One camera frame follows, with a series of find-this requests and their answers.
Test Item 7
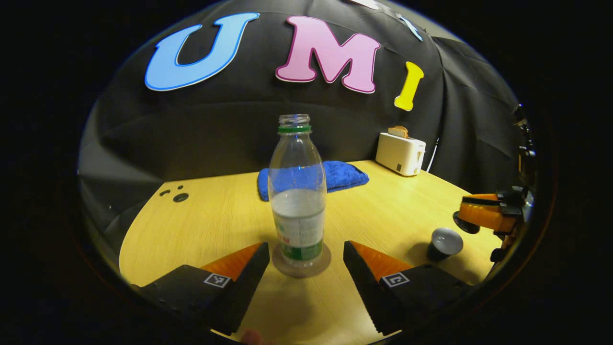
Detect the clear plastic water bottle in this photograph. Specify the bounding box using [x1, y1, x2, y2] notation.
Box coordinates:
[268, 114, 328, 268]

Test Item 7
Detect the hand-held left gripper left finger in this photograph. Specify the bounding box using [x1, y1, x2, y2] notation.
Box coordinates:
[129, 242, 271, 336]

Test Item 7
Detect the white toaster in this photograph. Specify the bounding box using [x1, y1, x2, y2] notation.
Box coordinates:
[375, 132, 426, 177]

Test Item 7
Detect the black backdrop cloth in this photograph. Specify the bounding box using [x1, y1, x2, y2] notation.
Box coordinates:
[77, 0, 527, 269]

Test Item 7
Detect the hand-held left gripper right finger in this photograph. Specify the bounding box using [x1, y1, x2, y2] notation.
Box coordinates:
[343, 241, 480, 336]

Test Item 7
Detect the blue folded towel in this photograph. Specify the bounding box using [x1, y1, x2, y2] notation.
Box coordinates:
[257, 161, 370, 202]

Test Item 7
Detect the white toaster power cord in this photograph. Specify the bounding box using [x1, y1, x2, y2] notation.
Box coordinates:
[425, 138, 440, 173]

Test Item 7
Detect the round brown coaster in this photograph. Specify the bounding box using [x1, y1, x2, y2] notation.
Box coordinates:
[272, 242, 332, 279]

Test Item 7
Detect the dark teal teacup lid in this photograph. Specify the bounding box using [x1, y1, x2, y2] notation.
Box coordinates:
[452, 211, 480, 235]

